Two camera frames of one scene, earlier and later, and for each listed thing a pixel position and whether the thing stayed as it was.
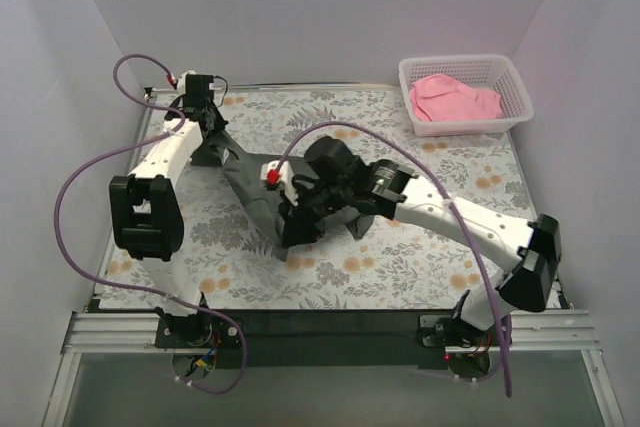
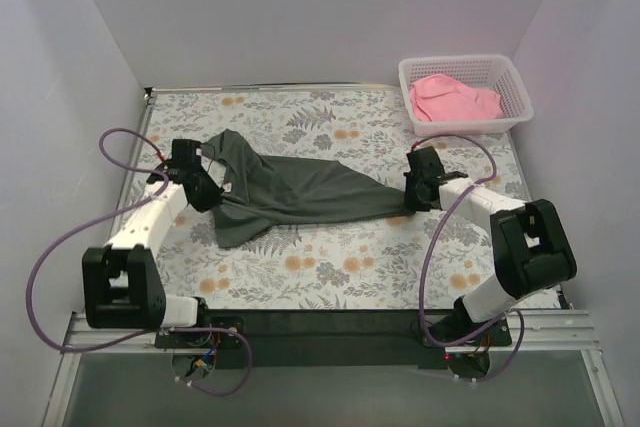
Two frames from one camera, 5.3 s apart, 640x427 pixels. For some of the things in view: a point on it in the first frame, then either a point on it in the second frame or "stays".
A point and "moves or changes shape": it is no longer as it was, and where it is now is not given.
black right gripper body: x=298 y=220 -> x=415 y=195
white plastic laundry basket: x=462 y=94 stays
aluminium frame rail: x=140 y=332 stays
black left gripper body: x=211 y=122 -> x=208 y=195
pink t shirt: x=442 y=98 stays
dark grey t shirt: x=247 y=176 moves or changes shape
